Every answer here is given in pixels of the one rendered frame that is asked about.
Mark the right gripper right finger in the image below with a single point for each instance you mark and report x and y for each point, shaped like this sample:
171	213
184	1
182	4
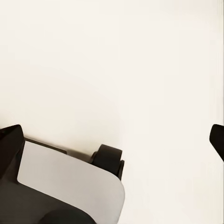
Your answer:
217	139

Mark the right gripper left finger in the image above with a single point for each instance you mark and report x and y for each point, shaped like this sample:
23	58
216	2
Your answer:
11	140

